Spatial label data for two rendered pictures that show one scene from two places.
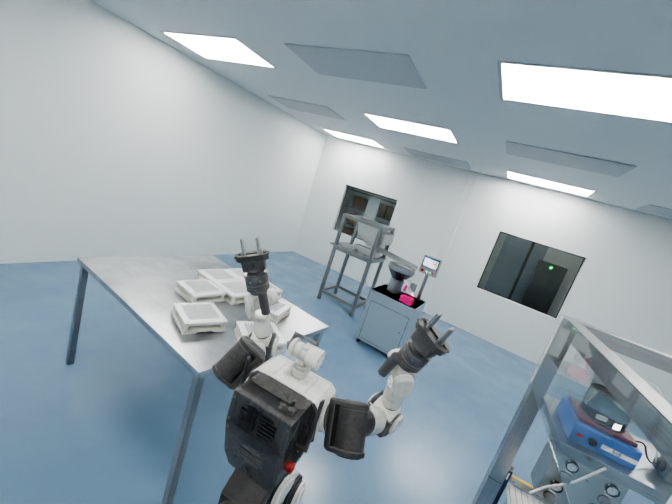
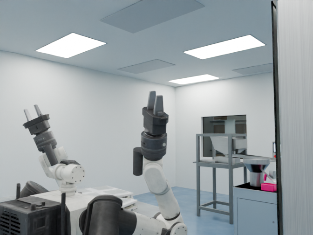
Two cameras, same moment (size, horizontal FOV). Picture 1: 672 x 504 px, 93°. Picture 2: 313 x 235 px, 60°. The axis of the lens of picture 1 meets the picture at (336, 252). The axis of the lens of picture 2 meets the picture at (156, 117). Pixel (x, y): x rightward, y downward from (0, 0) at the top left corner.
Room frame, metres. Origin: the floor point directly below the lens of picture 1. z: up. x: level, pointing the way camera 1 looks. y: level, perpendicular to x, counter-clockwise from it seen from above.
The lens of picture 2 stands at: (0.08, -0.60, 1.47)
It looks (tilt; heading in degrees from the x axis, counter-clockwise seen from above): 4 degrees up; 16
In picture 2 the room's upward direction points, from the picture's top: straight up
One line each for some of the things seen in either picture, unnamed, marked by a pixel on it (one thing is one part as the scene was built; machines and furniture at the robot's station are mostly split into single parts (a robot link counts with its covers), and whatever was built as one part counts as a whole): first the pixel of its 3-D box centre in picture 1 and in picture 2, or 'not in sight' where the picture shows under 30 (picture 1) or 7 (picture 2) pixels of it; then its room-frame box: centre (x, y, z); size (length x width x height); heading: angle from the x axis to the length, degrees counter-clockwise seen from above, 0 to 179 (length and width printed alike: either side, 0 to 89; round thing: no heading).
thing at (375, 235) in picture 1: (365, 271); (230, 177); (4.93, -0.53, 0.75); 1.43 x 1.06 x 1.50; 63
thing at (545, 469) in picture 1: (576, 480); not in sight; (1.03, -1.08, 1.14); 0.22 x 0.11 x 0.20; 68
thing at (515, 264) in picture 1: (527, 273); not in sight; (5.77, -3.39, 1.43); 1.38 x 0.01 x 1.16; 63
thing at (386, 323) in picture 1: (389, 321); (263, 215); (4.11, -0.98, 0.38); 0.63 x 0.57 x 0.76; 63
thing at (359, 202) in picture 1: (364, 215); (224, 136); (7.28, -0.37, 1.43); 1.32 x 0.01 x 1.11; 63
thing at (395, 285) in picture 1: (402, 280); (261, 172); (4.18, -0.96, 0.95); 0.49 x 0.36 x 0.38; 63
